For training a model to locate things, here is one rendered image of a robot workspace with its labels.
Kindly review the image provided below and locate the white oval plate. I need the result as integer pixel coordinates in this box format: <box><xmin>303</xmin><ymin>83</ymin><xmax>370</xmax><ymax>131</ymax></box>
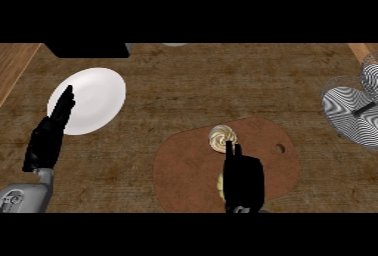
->
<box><xmin>46</xmin><ymin>67</ymin><xmax>127</xmax><ymax>136</ymax></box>

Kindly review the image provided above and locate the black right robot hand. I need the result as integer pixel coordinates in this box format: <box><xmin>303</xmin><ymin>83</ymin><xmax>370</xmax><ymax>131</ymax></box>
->
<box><xmin>223</xmin><ymin>140</ymin><xmax>266</xmax><ymax>214</ymax></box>

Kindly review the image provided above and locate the black appliance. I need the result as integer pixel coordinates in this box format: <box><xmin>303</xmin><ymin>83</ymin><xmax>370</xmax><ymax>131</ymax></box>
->
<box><xmin>43</xmin><ymin>42</ymin><xmax>133</xmax><ymax>59</ymax></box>

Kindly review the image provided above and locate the wire tiered basket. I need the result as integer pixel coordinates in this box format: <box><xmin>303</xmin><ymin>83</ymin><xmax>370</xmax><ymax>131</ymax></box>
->
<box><xmin>320</xmin><ymin>50</ymin><xmax>378</xmax><ymax>152</ymax></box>

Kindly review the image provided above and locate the cream frosted cupcake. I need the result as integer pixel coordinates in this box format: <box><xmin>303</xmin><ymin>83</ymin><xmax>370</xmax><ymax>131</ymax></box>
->
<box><xmin>207</xmin><ymin>124</ymin><xmax>239</xmax><ymax>155</ymax></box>

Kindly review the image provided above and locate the brown wooden cutting board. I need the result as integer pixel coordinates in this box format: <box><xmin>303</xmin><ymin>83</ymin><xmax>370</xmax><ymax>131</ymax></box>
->
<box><xmin>152</xmin><ymin>116</ymin><xmax>301</xmax><ymax>214</ymax></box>

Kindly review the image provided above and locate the yellow squash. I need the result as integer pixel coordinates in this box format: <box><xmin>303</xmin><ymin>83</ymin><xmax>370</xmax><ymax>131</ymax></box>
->
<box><xmin>215</xmin><ymin>172</ymin><xmax>227</xmax><ymax>202</ymax></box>

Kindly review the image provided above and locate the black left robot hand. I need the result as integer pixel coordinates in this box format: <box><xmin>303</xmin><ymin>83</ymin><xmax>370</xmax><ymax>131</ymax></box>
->
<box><xmin>20</xmin><ymin>84</ymin><xmax>77</xmax><ymax>173</ymax></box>

